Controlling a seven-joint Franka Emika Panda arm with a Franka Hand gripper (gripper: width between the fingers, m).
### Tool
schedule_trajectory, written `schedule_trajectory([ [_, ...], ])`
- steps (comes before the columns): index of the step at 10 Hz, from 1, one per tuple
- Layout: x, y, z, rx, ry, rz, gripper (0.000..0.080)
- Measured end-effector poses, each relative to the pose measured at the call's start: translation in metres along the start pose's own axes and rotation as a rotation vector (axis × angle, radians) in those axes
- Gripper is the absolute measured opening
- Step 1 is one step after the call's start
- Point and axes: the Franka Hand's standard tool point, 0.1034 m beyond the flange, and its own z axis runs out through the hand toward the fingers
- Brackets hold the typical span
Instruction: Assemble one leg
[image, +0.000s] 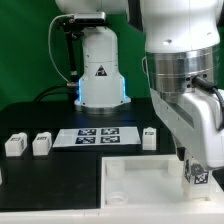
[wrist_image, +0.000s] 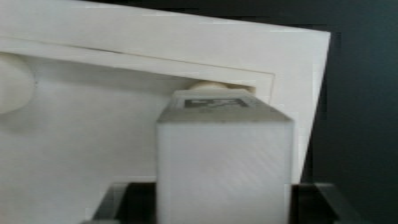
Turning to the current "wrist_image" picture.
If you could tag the white table leg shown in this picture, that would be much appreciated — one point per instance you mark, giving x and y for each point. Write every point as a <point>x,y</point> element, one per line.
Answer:
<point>225,147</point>

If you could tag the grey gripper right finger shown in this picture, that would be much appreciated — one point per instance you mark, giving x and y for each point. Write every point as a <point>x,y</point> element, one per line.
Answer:
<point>320,207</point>

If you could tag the white square table top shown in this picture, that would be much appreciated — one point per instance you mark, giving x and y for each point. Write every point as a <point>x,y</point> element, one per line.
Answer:
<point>97,59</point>

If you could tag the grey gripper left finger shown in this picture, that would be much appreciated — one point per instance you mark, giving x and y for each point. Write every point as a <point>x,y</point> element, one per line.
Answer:
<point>129,204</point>

